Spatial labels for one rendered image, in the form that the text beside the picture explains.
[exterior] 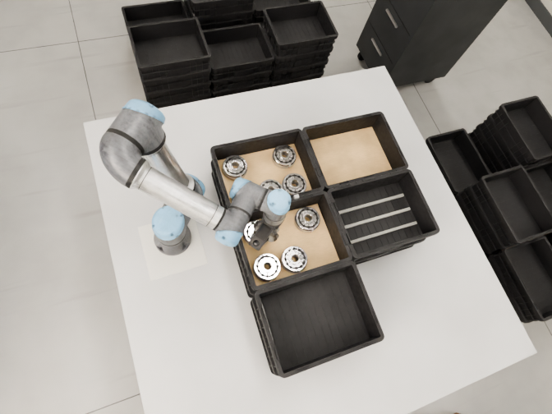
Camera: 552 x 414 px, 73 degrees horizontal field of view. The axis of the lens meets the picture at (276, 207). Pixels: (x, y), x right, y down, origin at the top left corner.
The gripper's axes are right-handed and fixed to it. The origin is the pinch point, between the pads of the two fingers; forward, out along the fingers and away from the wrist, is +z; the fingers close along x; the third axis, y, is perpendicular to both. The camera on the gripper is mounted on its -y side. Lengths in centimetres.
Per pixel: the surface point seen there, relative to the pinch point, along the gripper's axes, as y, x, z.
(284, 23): 140, 67, 37
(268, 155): 33.6, 18.3, 2.7
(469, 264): 48, -86, 16
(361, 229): 27.2, -32.6, 2.7
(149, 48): 71, 118, 37
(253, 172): 22.7, 19.0, 2.7
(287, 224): 11.0, -5.0, 2.7
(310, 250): 6.9, -18.8, 2.7
